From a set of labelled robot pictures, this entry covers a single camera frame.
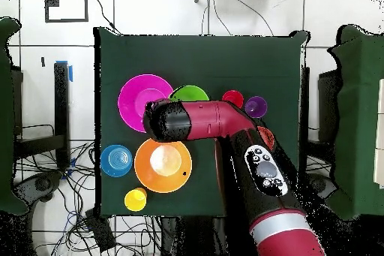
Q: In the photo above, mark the black floor tape square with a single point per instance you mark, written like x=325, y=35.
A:
x=66, y=20

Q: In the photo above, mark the dark green tablecloth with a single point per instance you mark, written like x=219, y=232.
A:
x=195, y=57
x=360, y=118
x=6, y=118

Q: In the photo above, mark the large green bowl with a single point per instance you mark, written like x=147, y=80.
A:
x=189, y=93

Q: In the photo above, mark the large pink bowl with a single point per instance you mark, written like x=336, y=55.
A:
x=132, y=103

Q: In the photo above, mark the small orange bowl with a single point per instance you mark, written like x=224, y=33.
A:
x=265, y=136

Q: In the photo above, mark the black box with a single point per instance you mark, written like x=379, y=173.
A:
x=328, y=109
x=17, y=103

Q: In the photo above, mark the white box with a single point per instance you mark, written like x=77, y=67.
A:
x=380, y=133

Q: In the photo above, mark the red cup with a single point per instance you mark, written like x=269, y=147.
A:
x=232, y=95

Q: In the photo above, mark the dark grey chair base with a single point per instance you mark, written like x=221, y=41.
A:
x=42, y=184
x=322, y=185

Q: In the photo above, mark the black upright post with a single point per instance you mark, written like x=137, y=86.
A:
x=304, y=112

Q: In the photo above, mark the purple cup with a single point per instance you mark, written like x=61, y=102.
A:
x=255, y=106

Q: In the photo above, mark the large orange bowl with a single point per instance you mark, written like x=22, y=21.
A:
x=144, y=172

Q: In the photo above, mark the small blue bowl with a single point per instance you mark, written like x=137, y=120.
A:
x=112, y=160

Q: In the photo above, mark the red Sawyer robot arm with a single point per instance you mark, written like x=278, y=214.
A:
x=210, y=118

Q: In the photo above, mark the black metal stand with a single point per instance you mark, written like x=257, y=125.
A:
x=61, y=112

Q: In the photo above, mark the blue tape strip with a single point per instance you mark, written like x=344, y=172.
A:
x=70, y=74

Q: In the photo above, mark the black power brick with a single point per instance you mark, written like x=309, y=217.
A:
x=100, y=232

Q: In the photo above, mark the yellow cup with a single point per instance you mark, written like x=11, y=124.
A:
x=135, y=200

